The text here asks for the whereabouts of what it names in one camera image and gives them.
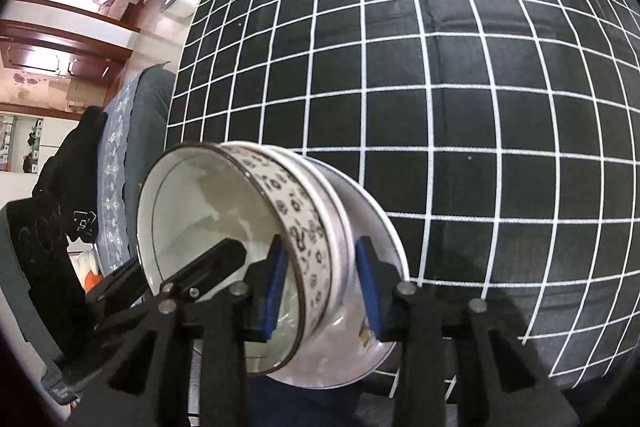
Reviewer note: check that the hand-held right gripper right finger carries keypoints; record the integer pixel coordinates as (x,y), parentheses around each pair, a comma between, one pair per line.
(375,287)

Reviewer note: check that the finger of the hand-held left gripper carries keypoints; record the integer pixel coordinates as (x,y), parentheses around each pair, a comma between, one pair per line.
(120,289)
(210,267)

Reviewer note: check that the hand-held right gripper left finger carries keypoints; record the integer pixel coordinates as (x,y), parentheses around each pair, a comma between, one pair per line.
(275,287)

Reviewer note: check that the white plate flower print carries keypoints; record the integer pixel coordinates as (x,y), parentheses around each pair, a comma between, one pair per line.
(372,219)

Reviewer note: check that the green patterned bowl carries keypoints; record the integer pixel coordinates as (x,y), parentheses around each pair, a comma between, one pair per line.
(295,207)

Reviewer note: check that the black jacket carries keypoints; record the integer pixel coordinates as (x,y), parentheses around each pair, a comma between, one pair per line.
(70,157)

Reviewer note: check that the grey sofa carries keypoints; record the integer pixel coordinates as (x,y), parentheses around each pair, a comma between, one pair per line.
(150,122)

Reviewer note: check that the white shelf with items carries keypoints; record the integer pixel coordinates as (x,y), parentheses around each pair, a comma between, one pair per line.
(20,144)

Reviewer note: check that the black white checked tablecloth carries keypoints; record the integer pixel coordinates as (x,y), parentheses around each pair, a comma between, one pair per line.
(450,107)

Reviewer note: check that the brown wooden door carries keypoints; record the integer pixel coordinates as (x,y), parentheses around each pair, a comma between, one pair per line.
(60,52)

